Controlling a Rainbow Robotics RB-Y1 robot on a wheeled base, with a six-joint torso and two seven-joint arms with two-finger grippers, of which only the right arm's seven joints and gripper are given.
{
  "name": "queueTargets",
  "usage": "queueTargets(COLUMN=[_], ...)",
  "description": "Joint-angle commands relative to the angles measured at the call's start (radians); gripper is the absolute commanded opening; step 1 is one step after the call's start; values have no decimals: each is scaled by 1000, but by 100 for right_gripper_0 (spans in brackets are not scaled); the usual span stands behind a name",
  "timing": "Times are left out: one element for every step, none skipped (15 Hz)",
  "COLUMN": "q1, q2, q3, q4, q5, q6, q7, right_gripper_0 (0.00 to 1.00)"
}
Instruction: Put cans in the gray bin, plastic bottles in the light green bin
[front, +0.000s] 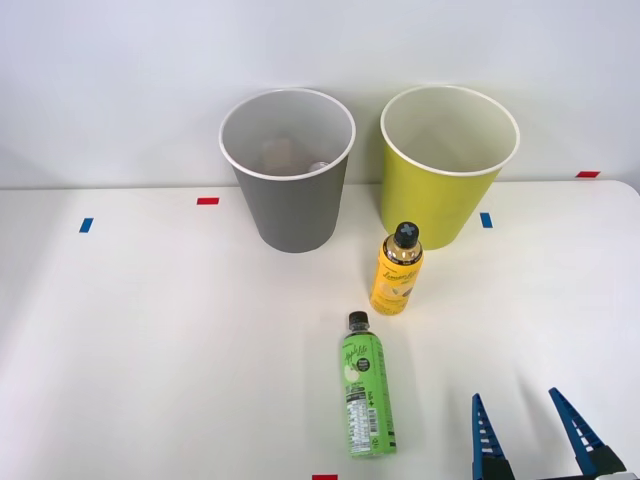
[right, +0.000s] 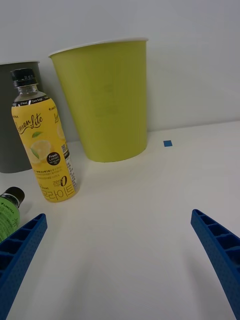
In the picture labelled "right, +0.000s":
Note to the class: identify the yellow label plastic bottle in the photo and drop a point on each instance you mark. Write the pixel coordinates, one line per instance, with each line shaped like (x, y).
(47, 155)

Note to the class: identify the yellow-green plastic waste bin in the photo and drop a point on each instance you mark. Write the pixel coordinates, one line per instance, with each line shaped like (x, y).
(110, 107)

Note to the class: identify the green label plastic bottle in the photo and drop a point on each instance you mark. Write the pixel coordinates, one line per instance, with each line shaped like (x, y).
(8, 212)

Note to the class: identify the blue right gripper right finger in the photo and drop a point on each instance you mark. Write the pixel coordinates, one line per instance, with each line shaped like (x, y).
(222, 255)

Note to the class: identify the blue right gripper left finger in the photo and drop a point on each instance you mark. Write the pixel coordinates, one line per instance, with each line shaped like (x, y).
(20, 250)

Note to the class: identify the grey plastic waste bin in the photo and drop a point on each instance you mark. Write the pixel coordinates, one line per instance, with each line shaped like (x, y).
(15, 150)

